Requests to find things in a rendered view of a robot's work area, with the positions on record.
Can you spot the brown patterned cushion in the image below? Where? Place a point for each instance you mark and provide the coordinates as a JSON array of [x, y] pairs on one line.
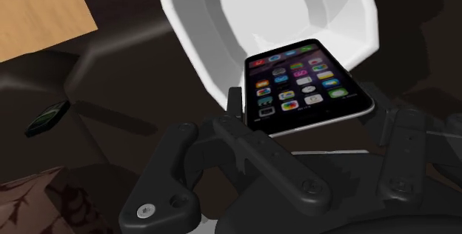
[[32, 204]]

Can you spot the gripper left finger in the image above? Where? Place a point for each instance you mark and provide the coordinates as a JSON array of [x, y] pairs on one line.
[[173, 175]]

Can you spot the small black device green screen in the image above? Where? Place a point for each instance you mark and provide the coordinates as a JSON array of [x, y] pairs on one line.
[[47, 118]]

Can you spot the dark brown sofa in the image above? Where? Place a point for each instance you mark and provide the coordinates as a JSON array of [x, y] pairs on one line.
[[126, 81]]

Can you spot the white bowl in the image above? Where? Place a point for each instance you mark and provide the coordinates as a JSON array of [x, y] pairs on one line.
[[202, 27]]

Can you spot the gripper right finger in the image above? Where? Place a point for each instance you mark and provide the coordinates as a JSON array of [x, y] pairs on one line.
[[404, 154]]

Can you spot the black smartphone with app icons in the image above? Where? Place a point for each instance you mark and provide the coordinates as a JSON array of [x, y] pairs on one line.
[[303, 89]]

